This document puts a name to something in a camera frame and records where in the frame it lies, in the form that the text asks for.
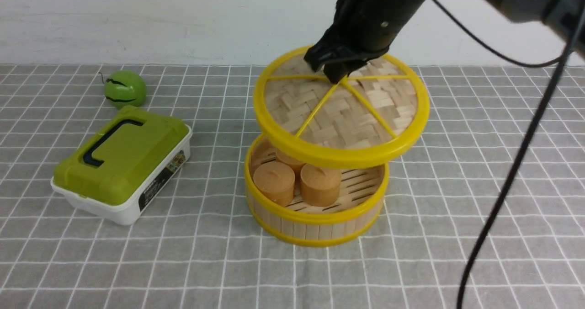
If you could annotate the brown bun back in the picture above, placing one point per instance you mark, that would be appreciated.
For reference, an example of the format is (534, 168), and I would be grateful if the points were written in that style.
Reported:
(294, 164)

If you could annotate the grey checked tablecloth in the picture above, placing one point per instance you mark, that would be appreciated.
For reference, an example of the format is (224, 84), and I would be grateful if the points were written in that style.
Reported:
(205, 241)

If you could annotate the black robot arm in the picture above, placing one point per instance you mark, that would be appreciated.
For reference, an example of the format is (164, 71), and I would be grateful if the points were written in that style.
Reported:
(561, 16)

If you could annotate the bamboo steamer basket yellow rims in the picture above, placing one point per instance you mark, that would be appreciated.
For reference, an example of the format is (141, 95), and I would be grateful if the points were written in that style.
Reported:
(359, 205)

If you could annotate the brown bun front right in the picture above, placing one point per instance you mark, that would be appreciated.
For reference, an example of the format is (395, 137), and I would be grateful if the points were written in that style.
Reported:
(319, 187)

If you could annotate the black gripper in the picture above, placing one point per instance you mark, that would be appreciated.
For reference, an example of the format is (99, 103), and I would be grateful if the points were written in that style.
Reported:
(362, 30)

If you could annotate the woven bamboo lid yellow rim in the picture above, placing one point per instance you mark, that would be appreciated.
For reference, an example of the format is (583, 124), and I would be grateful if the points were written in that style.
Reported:
(368, 118)

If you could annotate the brown bun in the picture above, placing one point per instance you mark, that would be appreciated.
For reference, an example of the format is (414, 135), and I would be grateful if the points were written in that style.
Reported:
(276, 181)
(319, 187)
(294, 164)

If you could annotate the green lidded white box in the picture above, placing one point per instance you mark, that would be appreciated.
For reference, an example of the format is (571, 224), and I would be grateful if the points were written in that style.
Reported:
(118, 172)

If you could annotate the brown bun front left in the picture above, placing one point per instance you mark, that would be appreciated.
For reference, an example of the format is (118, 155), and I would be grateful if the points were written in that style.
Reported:
(276, 181)

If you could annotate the green toy apple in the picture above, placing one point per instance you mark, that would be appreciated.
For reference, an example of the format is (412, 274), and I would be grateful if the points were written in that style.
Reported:
(124, 88)

